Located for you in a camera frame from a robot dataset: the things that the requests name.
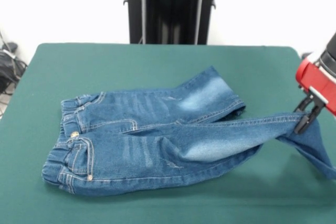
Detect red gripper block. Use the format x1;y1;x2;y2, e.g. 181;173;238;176
292;52;336;135

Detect blue denim jeans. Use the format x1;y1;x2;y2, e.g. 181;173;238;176
41;65;336;197

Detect dark green table cloth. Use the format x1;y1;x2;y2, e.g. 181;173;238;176
0;42;336;224

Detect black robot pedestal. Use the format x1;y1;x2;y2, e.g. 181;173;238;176
122;0;228;46

